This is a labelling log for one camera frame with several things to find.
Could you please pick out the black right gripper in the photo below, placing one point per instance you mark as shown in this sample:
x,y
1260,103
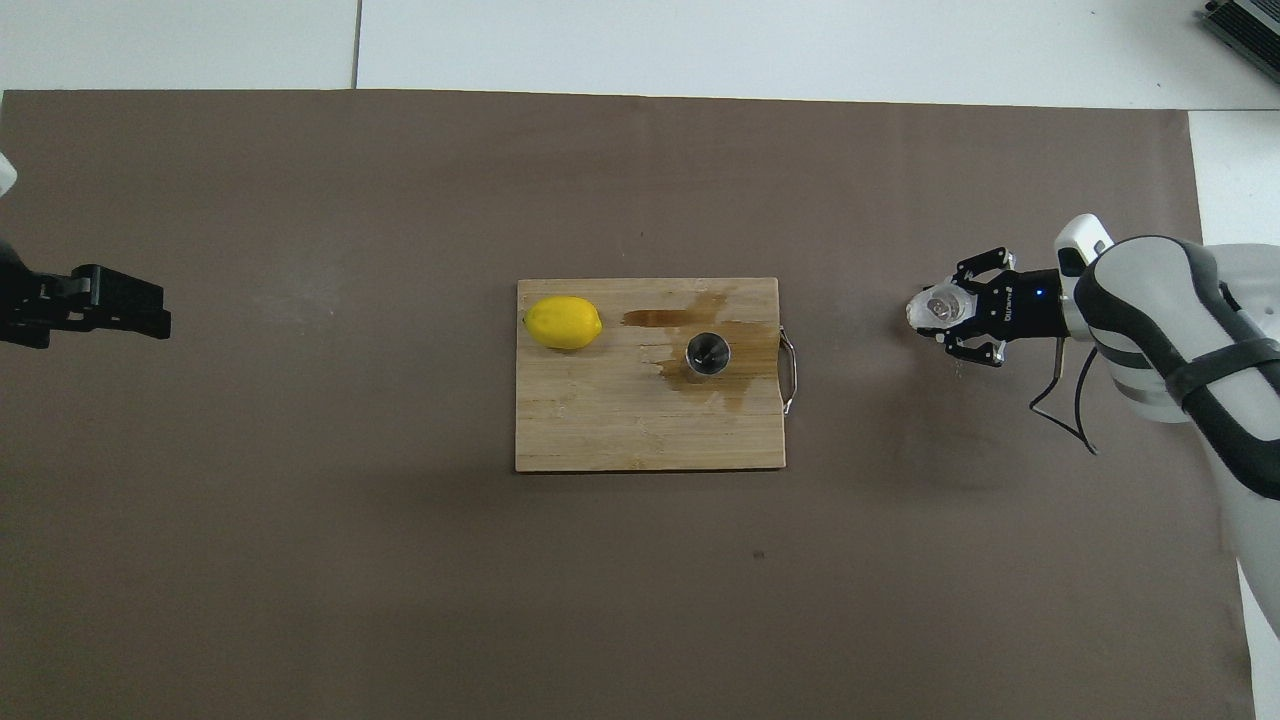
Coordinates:
x,y
1030,305

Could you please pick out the yellow lemon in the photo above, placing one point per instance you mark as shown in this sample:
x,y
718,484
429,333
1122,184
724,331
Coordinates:
x,y
562,322

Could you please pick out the wooden cutting board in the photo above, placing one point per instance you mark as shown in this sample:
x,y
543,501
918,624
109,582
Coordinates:
x,y
600,420

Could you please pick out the brown paper table mat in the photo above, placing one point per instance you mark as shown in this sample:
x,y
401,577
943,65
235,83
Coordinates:
x,y
400,200

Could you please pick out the grey finned power supply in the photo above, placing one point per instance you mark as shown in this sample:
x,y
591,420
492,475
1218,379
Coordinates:
x,y
1250,25

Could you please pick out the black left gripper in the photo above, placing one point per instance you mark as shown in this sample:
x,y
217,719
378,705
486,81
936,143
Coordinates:
x,y
22,315

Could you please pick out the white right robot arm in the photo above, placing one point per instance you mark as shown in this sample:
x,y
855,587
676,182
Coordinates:
x,y
1150,300

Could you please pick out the steel double jigger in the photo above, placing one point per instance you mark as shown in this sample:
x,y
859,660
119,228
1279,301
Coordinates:
x,y
708,353

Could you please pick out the clear textured glass cup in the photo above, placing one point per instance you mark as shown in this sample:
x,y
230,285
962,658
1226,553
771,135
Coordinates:
x,y
925,315

